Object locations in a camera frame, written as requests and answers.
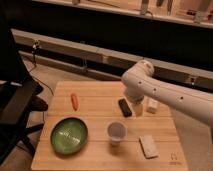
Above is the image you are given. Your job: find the black cable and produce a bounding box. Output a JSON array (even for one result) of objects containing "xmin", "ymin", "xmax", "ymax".
[{"xmin": 20, "ymin": 44, "xmax": 55, "ymax": 96}]

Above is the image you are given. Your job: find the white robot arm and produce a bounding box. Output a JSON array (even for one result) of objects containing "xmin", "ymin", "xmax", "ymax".
[{"xmin": 121, "ymin": 60, "xmax": 213, "ymax": 127}]

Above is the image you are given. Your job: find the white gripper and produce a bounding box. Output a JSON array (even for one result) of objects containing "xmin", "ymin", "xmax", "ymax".
[{"xmin": 125, "ymin": 88, "xmax": 144, "ymax": 117}]

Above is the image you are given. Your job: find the green bowl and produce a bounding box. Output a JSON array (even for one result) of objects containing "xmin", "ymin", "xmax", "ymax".
[{"xmin": 50, "ymin": 117, "xmax": 88, "ymax": 155}]

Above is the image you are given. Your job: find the black eraser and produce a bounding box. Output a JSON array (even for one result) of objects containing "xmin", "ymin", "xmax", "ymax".
[{"xmin": 118, "ymin": 99, "xmax": 132, "ymax": 117}]

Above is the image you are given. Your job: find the orange carrot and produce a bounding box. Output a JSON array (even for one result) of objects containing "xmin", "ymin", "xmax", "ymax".
[{"xmin": 71, "ymin": 93, "xmax": 78, "ymax": 111}]

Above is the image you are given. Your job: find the white sponge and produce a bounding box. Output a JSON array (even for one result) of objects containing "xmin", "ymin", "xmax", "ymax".
[{"xmin": 139, "ymin": 135, "xmax": 158, "ymax": 159}]

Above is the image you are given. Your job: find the black chair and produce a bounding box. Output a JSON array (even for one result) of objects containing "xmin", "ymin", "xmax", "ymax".
[{"xmin": 0, "ymin": 19, "xmax": 48, "ymax": 165}]

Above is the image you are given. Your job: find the white plastic bottle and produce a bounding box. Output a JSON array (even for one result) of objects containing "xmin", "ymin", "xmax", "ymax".
[{"xmin": 146, "ymin": 98, "xmax": 158, "ymax": 114}]

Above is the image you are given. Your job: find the white paper cup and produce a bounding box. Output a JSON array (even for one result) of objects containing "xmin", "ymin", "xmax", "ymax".
[{"xmin": 107, "ymin": 122, "xmax": 127, "ymax": 146}]

